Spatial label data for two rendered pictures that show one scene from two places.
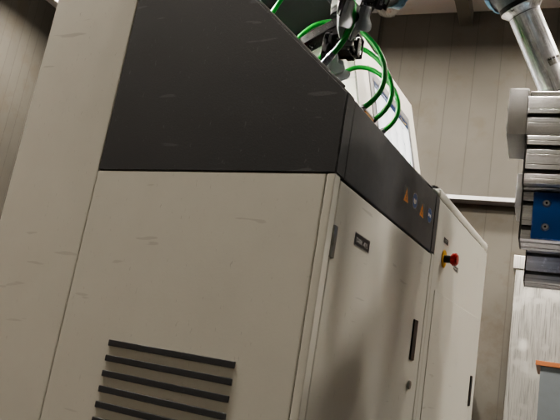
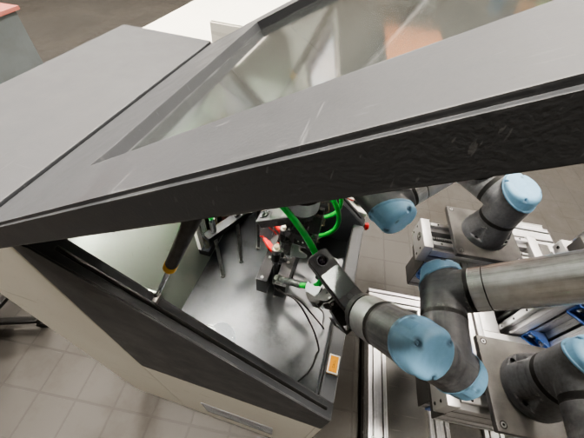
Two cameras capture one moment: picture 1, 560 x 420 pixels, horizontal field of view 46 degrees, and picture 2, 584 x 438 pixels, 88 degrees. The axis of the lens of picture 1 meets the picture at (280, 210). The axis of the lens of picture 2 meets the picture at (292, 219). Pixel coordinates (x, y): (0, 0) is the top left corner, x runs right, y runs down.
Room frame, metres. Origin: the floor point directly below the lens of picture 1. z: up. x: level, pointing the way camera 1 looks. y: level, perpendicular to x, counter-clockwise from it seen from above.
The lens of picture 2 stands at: (1.07, 0.09, 1.84)
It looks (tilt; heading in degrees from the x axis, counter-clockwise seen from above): 49 degrees down; 342
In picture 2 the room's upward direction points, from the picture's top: 6 degrees clockwise
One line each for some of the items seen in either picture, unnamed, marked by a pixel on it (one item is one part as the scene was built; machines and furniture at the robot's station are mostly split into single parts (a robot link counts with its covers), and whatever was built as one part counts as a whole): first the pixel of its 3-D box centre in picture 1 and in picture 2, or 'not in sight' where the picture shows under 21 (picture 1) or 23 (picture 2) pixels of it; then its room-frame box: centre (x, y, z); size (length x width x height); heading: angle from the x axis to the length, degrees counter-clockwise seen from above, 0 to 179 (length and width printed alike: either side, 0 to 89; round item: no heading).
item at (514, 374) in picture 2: not in sight; (546, 382); (1.09, -0.58, 1.09); 0.15 x 0.15 x 0.10
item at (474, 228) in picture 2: not in sight; (491, 224); (1.54, -0.78, 1.09); 0.15 x 0.15 x 0.10
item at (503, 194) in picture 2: not in sight; (510, 198); (1.55, -0.78, 1.20); 0.13 x 0.12 x 0.14; 13
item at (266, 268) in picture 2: not in sight; (284, 253); (1.68, -0.09, 0.91); 0.34 x 0.10 x 0.15; 150
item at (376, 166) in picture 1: (390, 187); (341, 305); (1.45, -0.24, 0.87); 0.62 x 0.04 x 0.16; 150
